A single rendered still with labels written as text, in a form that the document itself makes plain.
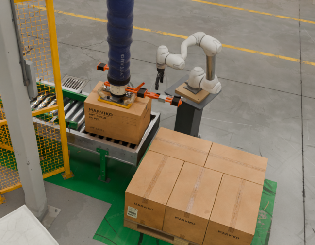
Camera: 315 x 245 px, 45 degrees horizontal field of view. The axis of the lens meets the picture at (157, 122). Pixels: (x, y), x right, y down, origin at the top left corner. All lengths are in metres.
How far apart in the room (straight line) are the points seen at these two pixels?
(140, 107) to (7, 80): 1.43
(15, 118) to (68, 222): 1.39
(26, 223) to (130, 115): 1.50
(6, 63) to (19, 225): 1.10
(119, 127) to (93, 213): 0.93
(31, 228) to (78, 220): 1.30
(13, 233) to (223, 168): 2.08
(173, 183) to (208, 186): 0.34
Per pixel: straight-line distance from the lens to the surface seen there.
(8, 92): 2.96
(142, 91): 3.76
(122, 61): 3.57
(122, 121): 3.83
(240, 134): 5.19
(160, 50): 3.42
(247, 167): 3.98
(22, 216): 2.88
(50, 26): 3.30
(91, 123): 4.01
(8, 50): 2.77
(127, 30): 3.43
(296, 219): 4.46
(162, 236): 3.92
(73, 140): 4.12
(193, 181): 3.70
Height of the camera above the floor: 3.29
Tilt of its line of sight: 40 degrees down
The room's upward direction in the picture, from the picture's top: 6 degrees clockwise
